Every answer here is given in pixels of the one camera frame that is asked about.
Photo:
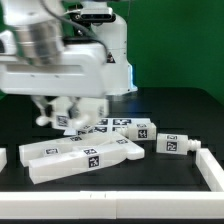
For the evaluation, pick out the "white left border block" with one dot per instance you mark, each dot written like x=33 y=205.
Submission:
x=3 y=158

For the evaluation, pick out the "white front border rail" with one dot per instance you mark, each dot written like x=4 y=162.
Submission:
x=112 y=205

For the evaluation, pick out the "white chair seat block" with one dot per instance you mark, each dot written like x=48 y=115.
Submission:
x=72 y=113

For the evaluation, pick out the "long chair side piece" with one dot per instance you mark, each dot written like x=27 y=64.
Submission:
x=63 y=145
x=83 y=159

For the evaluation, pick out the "flat white tagged base plate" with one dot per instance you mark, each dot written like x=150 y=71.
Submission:
x=110 y=124

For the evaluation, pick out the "white border rail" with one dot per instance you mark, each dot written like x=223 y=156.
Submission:
x=112 y=205
x=210 y=169

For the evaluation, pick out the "white right border rail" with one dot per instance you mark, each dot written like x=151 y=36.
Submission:
x=210 y=169

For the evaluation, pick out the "rear long chair side piece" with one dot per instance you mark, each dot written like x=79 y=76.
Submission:
x=63 y=145

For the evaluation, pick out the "front long chair side piece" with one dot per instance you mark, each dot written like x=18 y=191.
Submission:
x=83 y=159

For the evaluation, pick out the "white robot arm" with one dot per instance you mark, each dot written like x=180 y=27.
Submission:
x=37 y=31

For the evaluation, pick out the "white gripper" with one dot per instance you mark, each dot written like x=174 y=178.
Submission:
x=77 y=71

